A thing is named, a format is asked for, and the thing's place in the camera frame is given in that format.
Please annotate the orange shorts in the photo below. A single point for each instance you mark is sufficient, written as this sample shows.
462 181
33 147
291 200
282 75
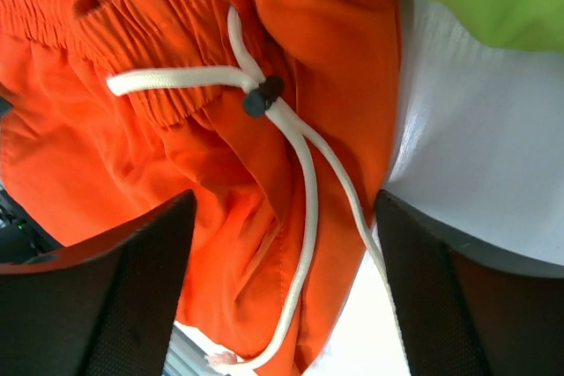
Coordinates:
82 160

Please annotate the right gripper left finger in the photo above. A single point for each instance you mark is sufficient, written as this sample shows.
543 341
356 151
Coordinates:
104 306

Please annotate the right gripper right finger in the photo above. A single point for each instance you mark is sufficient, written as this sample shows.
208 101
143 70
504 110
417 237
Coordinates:
465 306

